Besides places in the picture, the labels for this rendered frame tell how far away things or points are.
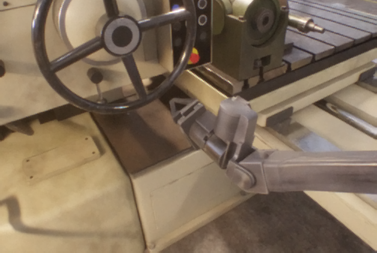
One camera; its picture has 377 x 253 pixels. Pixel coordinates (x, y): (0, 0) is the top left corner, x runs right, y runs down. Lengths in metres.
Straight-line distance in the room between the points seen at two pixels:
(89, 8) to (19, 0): 0.18
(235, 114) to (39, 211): 0.98
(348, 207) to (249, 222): 0.83
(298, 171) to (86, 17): 0.56
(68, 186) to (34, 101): 0.52
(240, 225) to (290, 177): 1.37
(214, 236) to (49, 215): 0.93
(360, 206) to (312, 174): 0.69
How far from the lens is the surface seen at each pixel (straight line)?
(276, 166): 0.49
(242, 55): 1.05
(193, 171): 1.48
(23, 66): 0.88
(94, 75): 0.88
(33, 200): 1.35
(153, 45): 0.96
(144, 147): 1.39
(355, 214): 1.15
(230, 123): 0.51
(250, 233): 1.82
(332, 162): 0.46
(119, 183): 1.29
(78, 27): 0.75
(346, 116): 1.57
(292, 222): 1.91
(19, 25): 0.85
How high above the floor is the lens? 1.53
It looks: 35 degrees down
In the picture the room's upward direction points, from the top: 2 degrees counter-clockwise
